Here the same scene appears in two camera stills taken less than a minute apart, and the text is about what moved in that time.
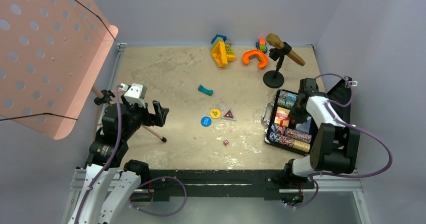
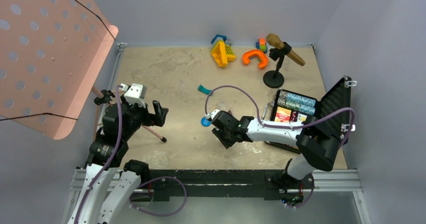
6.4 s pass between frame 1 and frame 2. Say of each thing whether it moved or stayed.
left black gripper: stayed
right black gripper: moved
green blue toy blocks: stayed
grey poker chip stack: stayed
